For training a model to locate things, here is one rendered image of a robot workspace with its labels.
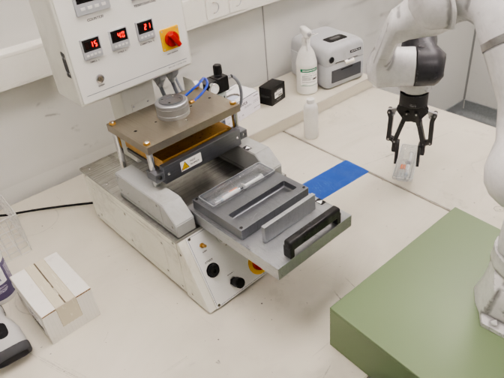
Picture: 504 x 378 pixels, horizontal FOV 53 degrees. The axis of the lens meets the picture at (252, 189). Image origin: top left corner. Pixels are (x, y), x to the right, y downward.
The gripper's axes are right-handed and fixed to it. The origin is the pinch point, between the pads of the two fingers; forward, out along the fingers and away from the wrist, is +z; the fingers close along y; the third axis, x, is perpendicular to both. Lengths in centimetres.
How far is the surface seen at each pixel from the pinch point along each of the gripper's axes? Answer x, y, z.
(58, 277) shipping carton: -73, -69, -1
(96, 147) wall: -15, -101, 3
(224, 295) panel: -62, -32, 6
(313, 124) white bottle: 16.2, -33.4, 3.4
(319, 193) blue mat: -14.1, -22.6, 8.6
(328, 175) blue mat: -4.6, -22.6, 8.8
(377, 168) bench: 3.4, -8.8, 8.8
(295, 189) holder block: -46, -19, -16
